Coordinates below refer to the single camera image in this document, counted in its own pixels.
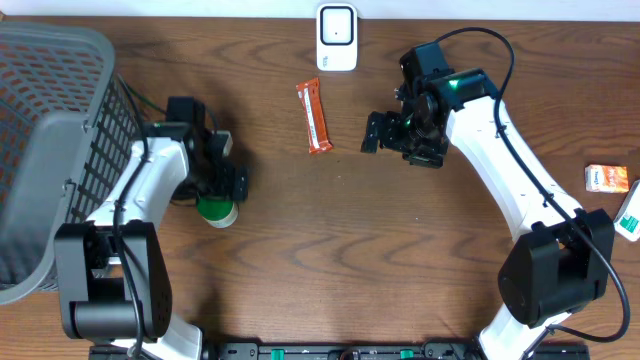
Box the left black cable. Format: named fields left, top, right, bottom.
left=112, top=74, right=221, bottom=360

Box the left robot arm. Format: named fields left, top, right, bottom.
left=53, top=122, right=233, bottom=359

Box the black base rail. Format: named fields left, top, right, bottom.
left=88, top=341, right=591, bottom=360

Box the white green carton box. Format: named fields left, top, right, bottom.
left=614, top=180, right=640, bottom=242

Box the orange snack bar wrapper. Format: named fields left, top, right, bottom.
left=296, top=78, right=333, bottom=154

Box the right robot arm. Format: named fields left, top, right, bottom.
left=361, top=69, right=618, bottom=359

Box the green lid white jar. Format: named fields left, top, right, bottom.
left=196, top=198, right=239, bottom=229

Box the grey plastic basket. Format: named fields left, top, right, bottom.
left=1, top=22, right=137, bottom=304

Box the white barcode scanner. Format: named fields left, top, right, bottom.
left=316, top=3, right=358, bottom=72

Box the orange white small box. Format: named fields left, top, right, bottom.
left=585, top=164, right=629, bottom=193

